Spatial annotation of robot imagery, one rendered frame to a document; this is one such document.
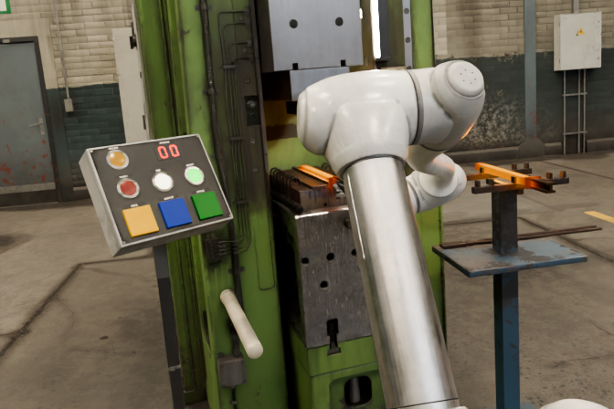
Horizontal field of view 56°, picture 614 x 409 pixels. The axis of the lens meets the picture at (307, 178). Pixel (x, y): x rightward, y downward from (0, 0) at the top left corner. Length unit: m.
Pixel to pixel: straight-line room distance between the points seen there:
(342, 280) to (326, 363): 0.29
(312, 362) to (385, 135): 1.20
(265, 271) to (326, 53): 0.77
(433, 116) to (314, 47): 0.93
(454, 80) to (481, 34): 7.49
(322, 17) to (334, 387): 1.24
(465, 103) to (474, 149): 7.49
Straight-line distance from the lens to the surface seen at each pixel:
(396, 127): 0.93
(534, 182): 1.81
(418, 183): 1.53
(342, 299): 1.93
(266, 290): 2.05
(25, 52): 8.21
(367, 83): 0.95
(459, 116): 0.98
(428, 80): 0.98
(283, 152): 2.32
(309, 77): 1.83
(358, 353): 2.03
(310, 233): 1.82
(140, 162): 1.61
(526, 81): 8.71
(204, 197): 1.63
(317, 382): 2.02
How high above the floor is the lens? 1.33
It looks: 10 degrees down
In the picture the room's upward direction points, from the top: 4 degrees counter-clockwise
